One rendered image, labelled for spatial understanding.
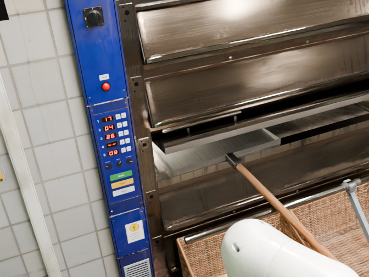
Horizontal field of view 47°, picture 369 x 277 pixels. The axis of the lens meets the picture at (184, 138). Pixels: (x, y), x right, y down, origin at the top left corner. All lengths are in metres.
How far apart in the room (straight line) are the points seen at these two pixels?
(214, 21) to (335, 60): 0.64
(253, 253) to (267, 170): 1.29
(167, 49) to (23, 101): 0.53
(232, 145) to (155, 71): 0.61
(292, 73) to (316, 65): 0.12
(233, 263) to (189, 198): 1.13
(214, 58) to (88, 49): 0.49
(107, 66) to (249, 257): 0.91
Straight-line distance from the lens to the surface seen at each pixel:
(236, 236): 0.83
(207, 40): 1.62
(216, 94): 1.72
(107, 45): 1.48
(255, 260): 0.81
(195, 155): 1.95
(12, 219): 1.77
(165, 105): 1.65
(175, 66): 1.62
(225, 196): 2.01
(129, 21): 1.52
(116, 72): 1.52
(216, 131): 1.63
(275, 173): 2.11
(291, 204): 1.69
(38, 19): 1.46
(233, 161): 1.85
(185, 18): 1.60
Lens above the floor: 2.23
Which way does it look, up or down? 30 degrees down
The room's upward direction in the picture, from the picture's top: 4 degrees counter-clockwise
